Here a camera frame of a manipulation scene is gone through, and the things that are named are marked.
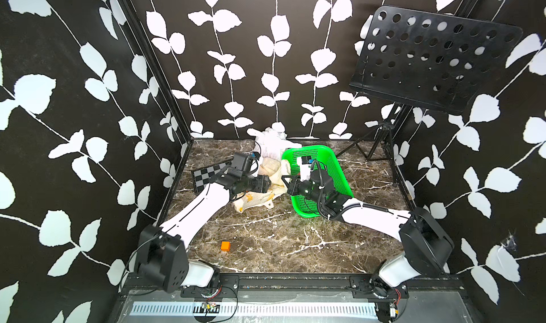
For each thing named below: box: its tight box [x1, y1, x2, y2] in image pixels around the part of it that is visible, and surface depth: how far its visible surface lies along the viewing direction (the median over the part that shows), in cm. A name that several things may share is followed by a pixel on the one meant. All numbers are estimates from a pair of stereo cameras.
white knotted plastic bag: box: [246, 121, 302, 159], surface depth 109 cm
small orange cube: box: [220, 241, 232, 252], surface depth 83 cm
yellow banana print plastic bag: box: [232, 157, 291, 214], surface depth 87 cm
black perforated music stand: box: [335, 4, 523, 208], surface depth 65 cm
